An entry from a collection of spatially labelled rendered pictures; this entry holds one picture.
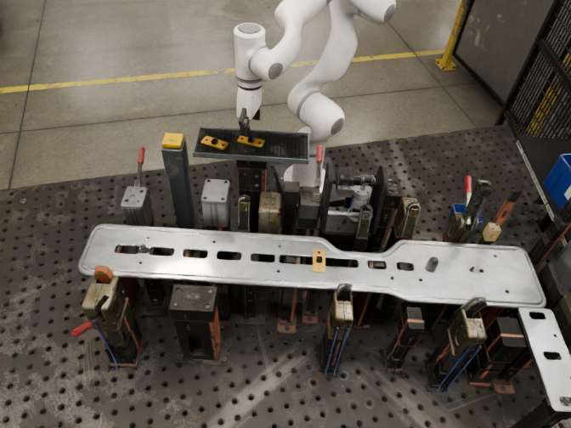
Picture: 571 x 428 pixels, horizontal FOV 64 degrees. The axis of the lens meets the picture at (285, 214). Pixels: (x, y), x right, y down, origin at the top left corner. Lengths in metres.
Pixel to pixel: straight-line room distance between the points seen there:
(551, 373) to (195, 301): 0.95
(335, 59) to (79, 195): 1.19
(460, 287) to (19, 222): 1.64
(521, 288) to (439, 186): 0.79
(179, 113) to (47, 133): 0.94
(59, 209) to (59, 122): 1.76
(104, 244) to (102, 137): 2.11
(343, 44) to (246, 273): 0.79
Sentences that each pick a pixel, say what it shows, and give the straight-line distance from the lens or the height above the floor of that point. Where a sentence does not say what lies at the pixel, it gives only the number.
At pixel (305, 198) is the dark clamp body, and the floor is 1.08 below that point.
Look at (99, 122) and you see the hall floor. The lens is 3.68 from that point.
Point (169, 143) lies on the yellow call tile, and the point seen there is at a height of 1.16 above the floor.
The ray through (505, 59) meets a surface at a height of 0.44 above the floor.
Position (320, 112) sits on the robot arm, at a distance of 1.61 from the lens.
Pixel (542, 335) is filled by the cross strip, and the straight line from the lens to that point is 1.48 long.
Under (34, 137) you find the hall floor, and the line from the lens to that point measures 3.69.
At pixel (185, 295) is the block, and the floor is 1.03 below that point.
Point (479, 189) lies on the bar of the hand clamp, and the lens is 1.47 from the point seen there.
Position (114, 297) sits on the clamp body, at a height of 1.04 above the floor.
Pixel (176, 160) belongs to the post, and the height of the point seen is 1.10.
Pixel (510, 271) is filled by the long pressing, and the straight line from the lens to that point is 1.57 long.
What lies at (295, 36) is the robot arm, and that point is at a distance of 1.30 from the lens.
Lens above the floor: 2.12
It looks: 48 degrees down
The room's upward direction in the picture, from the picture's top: 4 degrees clockwise
